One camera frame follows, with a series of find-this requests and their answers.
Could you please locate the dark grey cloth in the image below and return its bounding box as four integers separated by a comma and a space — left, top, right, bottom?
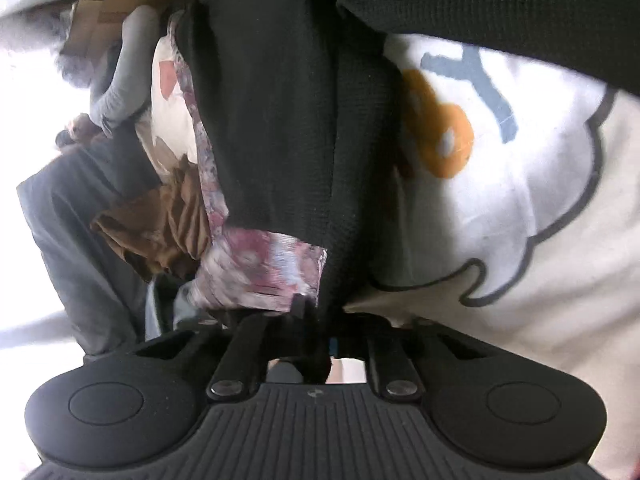
15, 132, 166, 361

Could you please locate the cream bear print bed sheet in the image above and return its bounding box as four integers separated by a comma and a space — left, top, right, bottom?
135, 35, 201, 186

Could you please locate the white cloud print cloth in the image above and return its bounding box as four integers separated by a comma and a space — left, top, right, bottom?
345, 32, 640, 480

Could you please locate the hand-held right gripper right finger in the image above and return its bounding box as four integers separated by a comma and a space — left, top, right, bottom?
327, 310, 508, 403

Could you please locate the grey sleeve garment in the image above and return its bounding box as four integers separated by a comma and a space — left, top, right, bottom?
90, 5, 161, 136

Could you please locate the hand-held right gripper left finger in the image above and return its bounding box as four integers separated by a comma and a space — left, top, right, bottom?
132, 296, 321, 403

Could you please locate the brown cloth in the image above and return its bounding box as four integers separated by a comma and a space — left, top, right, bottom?
90, 155, 216, 283

